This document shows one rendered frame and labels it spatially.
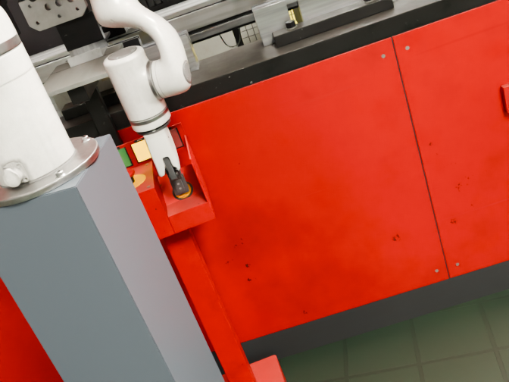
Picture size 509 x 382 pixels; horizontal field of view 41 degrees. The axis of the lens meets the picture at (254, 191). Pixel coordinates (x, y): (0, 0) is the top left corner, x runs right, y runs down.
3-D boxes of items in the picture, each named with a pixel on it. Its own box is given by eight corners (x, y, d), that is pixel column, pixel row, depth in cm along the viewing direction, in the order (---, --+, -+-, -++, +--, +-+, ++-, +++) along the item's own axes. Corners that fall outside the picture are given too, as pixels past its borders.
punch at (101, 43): (70, 59, 171) (54, 23, 167) (72, 57, 173) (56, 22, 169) (107, 46, 170) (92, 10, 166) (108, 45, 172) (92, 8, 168)
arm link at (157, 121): (127, 110, 142) (132, 122, 144) (129, 126, 135) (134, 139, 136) (164, 96, 142) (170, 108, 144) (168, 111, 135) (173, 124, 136)
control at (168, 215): (129, 252, 145) (94, 180, 137) (129, 219, 160) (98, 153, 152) (216, 218, 145) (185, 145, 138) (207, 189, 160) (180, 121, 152)
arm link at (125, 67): (173, 96, 140) (133, 106, 143) (150, 38, 134) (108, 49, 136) (165, 114, 133) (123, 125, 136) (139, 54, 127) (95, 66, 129)
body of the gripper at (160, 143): (133, 117, 144) (153, 161, 149) (135, 136, 135) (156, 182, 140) (166, 104, 144) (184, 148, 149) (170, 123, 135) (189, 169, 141)
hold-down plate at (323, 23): (277, 48, 166) (273, 36, 165) (275, 42, 171) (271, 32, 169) (394, 7, 163) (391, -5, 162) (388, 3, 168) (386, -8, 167)
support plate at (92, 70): (34, 102, 148) (32, 98, 147) (57, 70, 172) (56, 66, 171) (110, 76, 146) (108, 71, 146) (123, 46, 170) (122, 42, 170)
